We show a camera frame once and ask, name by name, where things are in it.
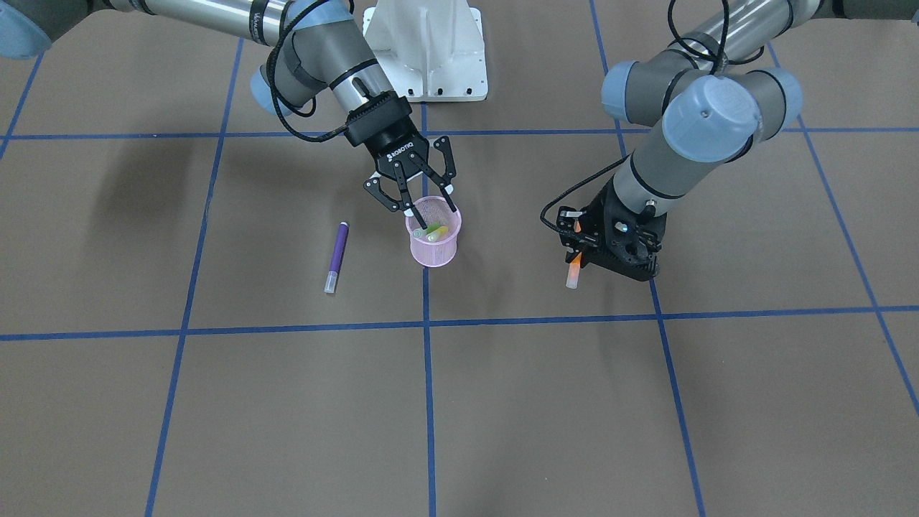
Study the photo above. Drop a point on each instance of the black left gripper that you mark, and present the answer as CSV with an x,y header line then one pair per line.
x,y
599,213

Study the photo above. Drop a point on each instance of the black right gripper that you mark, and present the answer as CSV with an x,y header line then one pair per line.
x,y
391,141

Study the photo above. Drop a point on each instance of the orange highlighter pen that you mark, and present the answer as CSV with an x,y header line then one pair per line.
x,y
574,268

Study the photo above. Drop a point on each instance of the yellow highlighter pen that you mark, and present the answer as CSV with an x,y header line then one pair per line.
x,y
436,237

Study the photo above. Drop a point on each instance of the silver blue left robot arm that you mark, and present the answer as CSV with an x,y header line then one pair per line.
x,y
700,116

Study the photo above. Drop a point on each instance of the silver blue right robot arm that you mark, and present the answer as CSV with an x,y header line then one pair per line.
x,y
315,46

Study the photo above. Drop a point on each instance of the pink plastic pen holder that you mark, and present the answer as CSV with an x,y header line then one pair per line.
x,y
435,244

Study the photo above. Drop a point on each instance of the purple marker pen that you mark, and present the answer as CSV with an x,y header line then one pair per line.
x,y
336,258

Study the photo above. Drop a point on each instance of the white central pedestal column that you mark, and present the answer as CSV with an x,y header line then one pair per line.
x,y
431,51

